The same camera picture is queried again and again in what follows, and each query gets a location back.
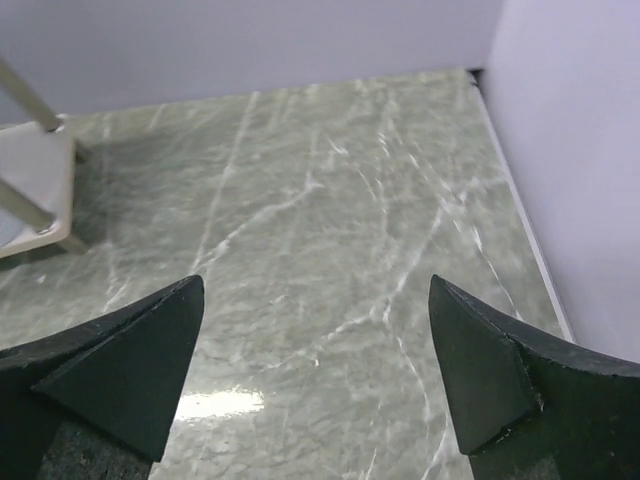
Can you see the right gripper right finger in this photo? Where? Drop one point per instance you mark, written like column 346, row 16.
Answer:
column 526, row 404

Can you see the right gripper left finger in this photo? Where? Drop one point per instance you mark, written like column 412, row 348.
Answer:
column 97, row 401

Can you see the white two-tier shelf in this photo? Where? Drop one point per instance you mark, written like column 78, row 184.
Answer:
column 38, row 161

